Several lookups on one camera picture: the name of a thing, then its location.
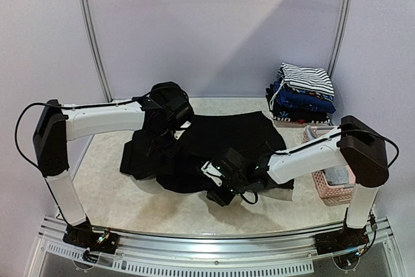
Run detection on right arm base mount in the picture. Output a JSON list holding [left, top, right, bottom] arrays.
[[314, 223, 377, 257]]

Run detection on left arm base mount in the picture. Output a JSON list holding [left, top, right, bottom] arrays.
[[63, 218, 119, 254]]

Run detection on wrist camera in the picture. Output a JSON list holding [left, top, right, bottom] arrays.
[[174, 121, 191, 140], [201, 161, 224, 187]]

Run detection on aluminium corner post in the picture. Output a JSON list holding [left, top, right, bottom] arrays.
[[79, 0, 113, 102], [327, 0, 352, 78]]

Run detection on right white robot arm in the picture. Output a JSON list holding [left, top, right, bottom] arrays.
[[201, 115, 389, 248]]

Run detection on black white striped shirt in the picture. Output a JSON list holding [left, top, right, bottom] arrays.
[[279, 63, 335, 97]]

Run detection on dark blue folded garment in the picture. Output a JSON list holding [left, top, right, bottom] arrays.
[[270, 82, 336, 114]]

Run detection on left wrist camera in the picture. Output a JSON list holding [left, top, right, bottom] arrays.
[[174, 121, 191, 140]]

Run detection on black printed folded garment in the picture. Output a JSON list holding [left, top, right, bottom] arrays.
[[265, 85, 330, 124]]

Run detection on aluminium front rail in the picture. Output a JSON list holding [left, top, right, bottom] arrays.
[[26, 217, 405, 276]]

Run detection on blue orange patterned shorts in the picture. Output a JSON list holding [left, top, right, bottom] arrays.
[[273, 80, 334, 102]]

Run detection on pink plastic laundry basket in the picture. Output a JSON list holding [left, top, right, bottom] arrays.
[[303, 125, 355, 206]]

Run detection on left aluminium corner post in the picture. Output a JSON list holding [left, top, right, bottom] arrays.
[[79, 0, 113, 102]]

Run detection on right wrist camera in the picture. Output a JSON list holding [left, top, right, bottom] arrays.
[[201, 161, 224, 187]]

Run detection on right aluminium corner post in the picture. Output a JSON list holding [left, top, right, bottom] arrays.
[[327, 0, 352, 78]]

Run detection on grey garment in basket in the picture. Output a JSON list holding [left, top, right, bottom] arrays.
[[305, 125, 354, 186]]

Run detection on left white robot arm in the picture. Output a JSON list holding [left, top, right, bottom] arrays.
[[33, 90, 194, 247]]

